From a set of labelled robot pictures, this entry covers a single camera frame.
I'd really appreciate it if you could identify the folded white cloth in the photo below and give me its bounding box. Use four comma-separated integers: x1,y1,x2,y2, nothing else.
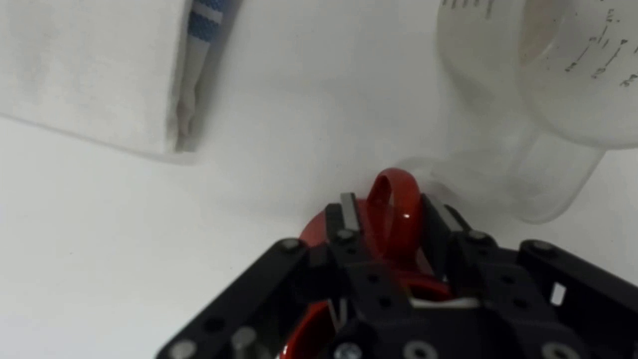
0,0,245,166

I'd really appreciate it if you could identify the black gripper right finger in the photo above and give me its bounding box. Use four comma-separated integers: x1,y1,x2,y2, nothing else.
421,196,496,280

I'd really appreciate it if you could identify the red cup with handle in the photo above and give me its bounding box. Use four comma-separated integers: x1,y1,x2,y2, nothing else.
279,168,451,359

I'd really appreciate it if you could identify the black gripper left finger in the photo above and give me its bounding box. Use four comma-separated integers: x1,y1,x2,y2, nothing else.
325,194,371,280

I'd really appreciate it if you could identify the clear plastic measuring cup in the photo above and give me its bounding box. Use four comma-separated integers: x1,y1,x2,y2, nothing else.
437,0,638,224

